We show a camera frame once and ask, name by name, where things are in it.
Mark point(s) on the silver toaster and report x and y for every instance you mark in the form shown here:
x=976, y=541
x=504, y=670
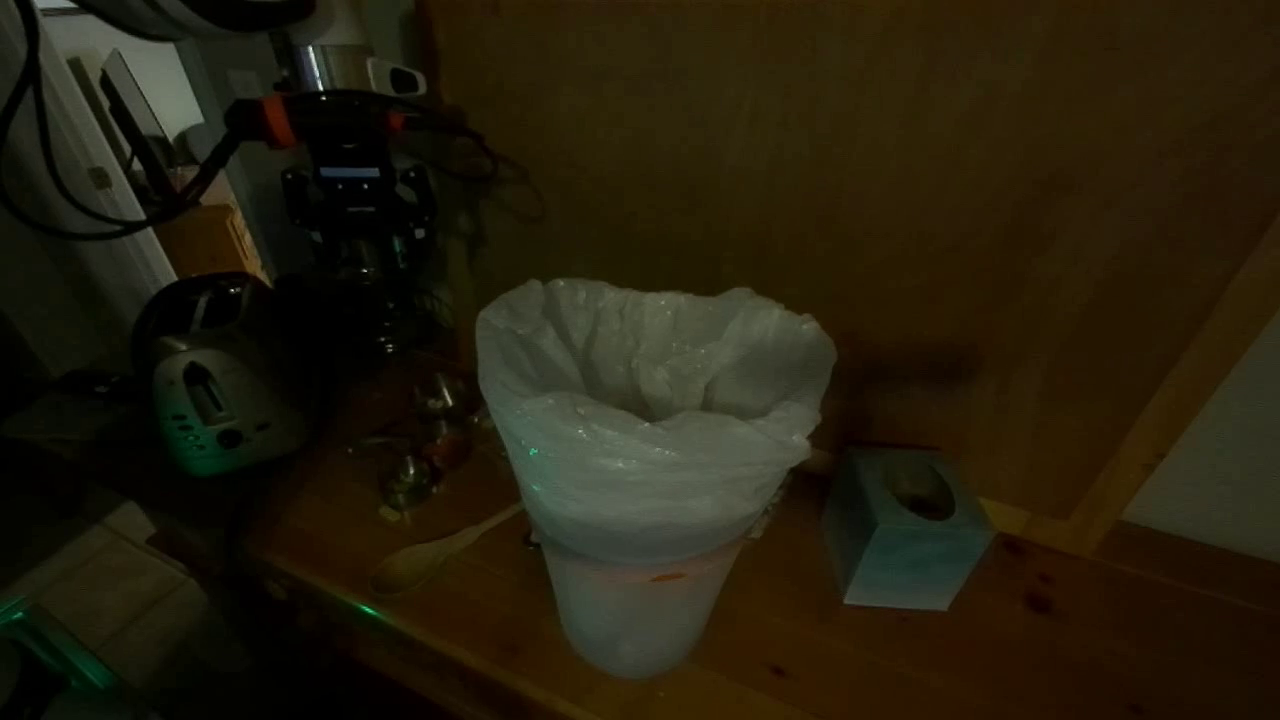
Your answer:
x=220, y=392

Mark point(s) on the aluminium frame rail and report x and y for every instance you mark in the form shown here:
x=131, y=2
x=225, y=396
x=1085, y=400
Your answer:
x=45, y=645

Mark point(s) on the white lined trash bin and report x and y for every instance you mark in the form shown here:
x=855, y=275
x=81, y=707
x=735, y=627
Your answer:
x=624, y=452

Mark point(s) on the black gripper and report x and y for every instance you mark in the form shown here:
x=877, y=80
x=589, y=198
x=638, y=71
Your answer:
x=355, y=185

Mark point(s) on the light blue tissue box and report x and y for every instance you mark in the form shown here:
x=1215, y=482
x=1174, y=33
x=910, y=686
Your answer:
x=892, y=554

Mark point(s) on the white door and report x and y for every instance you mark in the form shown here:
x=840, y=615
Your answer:
x=54, y=266

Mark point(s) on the crumpled shiny wrapper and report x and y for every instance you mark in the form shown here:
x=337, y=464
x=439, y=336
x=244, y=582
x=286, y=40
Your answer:
x=406, y=478
x=440, y=400

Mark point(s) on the dark flat leaning panel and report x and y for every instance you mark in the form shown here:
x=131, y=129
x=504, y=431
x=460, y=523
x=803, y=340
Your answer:
x=126, y=113

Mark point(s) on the pale cardboard box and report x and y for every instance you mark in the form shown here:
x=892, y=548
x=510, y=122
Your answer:
x=104, y=600

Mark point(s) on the white plastic waste bin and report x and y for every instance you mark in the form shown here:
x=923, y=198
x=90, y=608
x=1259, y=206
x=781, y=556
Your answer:
x=643, y=615

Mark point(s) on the wooden spoon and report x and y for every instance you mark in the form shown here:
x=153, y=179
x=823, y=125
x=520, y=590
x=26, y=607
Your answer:
x=440, y=544

